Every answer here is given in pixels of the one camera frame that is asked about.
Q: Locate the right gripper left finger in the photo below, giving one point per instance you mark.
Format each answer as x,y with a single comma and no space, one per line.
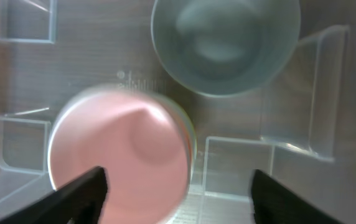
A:
79,201

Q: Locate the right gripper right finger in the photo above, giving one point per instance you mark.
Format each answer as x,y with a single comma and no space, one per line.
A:
275,204

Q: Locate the pink cup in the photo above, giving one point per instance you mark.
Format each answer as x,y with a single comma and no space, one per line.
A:
145,142

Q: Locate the small grey bowl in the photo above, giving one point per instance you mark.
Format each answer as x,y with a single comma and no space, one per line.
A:
224,47

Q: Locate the clear plastic storage container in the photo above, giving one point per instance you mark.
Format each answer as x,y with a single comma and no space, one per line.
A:
300,127

